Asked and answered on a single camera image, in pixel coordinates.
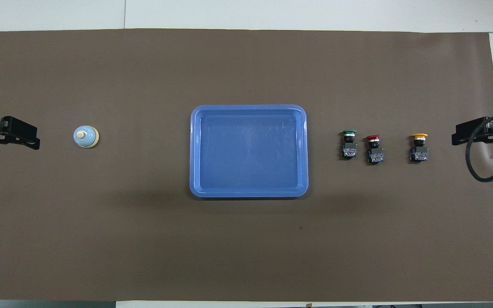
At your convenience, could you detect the yellow mushroom push button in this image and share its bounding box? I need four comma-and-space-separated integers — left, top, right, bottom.
410, 133, 429, 163

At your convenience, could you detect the red mushroom push button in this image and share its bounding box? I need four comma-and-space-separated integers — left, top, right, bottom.
365, 134, 385, 164

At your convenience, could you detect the green mushroom push button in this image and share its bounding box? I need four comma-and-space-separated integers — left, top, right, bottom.
341, 130, 358, 160

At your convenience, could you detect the light blue call bell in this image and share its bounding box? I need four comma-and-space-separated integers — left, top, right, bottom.
73, 125, 100, 149

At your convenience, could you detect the blue plastic tray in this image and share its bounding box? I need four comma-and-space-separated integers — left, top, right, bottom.
190, 104, 309, 198

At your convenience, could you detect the brown table mat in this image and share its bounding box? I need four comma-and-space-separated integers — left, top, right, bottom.
0, 28, 493, 302

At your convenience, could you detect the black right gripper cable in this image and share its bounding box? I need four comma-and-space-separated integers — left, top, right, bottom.
465, 112, 493, 183

